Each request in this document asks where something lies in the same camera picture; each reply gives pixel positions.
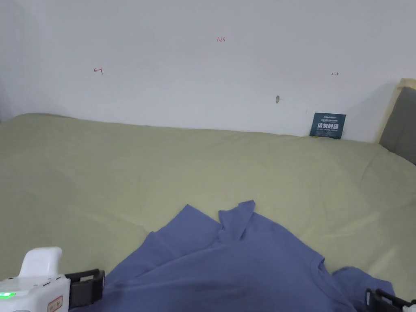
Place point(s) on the bed with pale green sheet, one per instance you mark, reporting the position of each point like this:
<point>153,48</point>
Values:
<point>130,169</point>

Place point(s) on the dark blue sign card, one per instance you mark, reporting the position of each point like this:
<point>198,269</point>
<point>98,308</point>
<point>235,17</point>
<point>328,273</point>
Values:
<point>327,126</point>

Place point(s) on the grey padded headboard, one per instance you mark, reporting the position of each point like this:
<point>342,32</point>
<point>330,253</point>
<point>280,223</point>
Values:
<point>400,120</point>

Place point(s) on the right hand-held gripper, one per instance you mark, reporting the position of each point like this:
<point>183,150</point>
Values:
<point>386,300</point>

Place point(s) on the blue shirt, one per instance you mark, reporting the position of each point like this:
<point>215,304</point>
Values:
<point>234,269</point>

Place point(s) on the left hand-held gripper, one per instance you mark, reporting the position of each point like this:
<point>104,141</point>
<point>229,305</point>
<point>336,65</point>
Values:
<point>35,286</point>

